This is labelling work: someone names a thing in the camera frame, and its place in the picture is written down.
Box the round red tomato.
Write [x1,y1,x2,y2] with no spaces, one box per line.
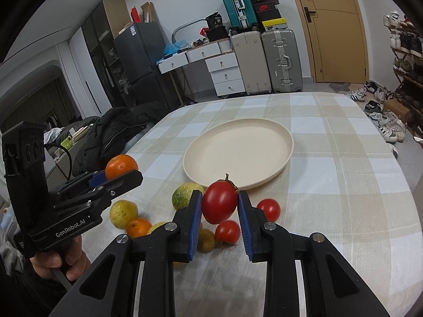
[257,198,281,222]

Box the small yellow guava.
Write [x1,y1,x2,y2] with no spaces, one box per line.
[109,200,138,229]

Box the brown longan fruit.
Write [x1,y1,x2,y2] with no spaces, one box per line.
[197,228,216,253]

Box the black shoe boxes stack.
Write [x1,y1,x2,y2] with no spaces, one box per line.
[251,0,281,32]

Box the orange tangerine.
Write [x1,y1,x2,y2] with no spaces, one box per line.
[105,154,138,180]
[126,218,152,239]

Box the green yellow mottled fruit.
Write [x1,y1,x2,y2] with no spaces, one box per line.
[171,183,205,210]

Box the cream round plate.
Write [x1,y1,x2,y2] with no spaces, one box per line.
[183,118,294,190]

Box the silver grey suitcase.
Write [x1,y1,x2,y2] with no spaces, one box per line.
[261,29,302,93]

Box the person's left hand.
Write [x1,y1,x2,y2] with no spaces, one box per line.
[30,235,91,281]

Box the checkered beige tablecloth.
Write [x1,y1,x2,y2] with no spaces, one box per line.
[80,91,423,317]

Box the teal suitcase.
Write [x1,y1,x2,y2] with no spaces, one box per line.
[222,0,259,32]

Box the beige suitcase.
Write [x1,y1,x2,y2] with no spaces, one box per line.
[231,31,272,95]

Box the large oval red tomato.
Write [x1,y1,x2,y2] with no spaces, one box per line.
[201,174,238,225]

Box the large yellow fruit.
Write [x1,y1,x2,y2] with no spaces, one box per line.
[146,222,166,235]

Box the white drawer desk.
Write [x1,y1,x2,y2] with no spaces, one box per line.
[158,38,246,97]

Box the small red tomato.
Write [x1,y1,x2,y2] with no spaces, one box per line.
[215,220,241,245]

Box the black cable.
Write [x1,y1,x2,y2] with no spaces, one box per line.
[43,143,74,183]

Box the black refrigerator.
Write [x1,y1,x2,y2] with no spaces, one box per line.
[114,22,181,111]

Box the brown wooden door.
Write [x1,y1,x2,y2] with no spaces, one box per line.
[295,0,369,84]

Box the shoe rack with shoes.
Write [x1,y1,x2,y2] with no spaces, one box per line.
[383,11,422,138]

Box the black jacket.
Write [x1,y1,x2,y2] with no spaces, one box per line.
[51,102,168,177]

